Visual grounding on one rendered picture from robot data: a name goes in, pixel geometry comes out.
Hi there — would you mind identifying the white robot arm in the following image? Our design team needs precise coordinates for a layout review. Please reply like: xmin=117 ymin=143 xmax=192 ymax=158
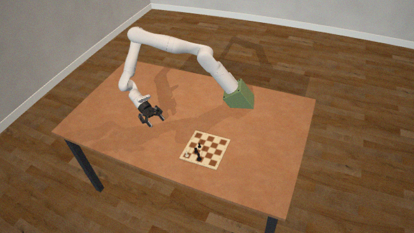
xmin=118 ymin=27 xmax=238 ymax=108

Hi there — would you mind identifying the brown and cream chessboard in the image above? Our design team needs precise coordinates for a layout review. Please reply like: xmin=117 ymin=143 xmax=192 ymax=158
xmin=179 ymin=130 xmax=230 ymax=170

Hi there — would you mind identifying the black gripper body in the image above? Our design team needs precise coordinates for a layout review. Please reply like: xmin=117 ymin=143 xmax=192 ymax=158
xmin=138 ymin=101 xmax=154 ymax=117

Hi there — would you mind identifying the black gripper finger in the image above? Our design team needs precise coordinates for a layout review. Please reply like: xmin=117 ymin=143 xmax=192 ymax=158
xmin=150 ymin=105 xmax=164 ymax=121
xmin=138 ymin=111 xmax=152 ymax=127

